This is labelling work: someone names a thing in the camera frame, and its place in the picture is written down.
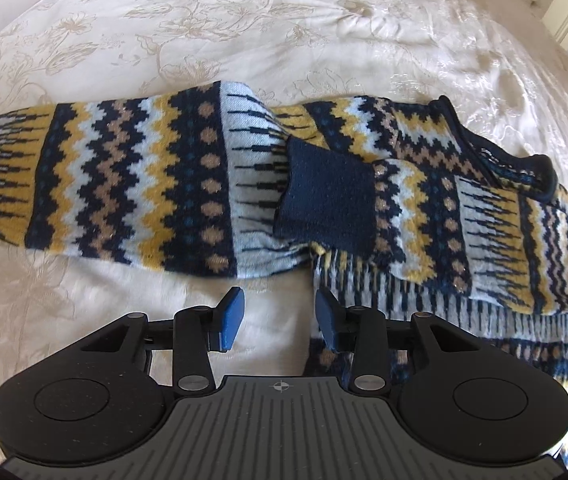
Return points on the patterned knit sweater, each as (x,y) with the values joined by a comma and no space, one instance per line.
(139,185)

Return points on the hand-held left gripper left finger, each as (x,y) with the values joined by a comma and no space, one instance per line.
(232,317)

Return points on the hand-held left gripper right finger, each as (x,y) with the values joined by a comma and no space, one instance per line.
(326,317)

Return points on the cream floral bedspread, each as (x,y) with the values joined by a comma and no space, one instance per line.
(264,25)

